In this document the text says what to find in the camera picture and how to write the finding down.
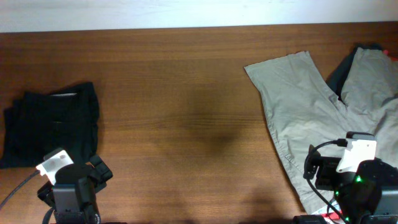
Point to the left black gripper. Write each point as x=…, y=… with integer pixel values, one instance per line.
x=106, y=172

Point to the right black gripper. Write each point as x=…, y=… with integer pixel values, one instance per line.
x=328, y=166

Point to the black shorts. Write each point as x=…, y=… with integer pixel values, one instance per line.
x=38, y=124

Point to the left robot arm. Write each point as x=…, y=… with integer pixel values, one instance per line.
x=76, y=214

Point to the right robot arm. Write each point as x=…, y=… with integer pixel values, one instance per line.
x=370, y=198

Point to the red and white garment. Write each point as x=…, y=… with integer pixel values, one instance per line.
x=328, y=214

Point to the beige khaki shorts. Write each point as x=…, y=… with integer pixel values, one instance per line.
x=301, y=110

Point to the dark garment under pile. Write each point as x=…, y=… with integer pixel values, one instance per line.
x=338, y=77

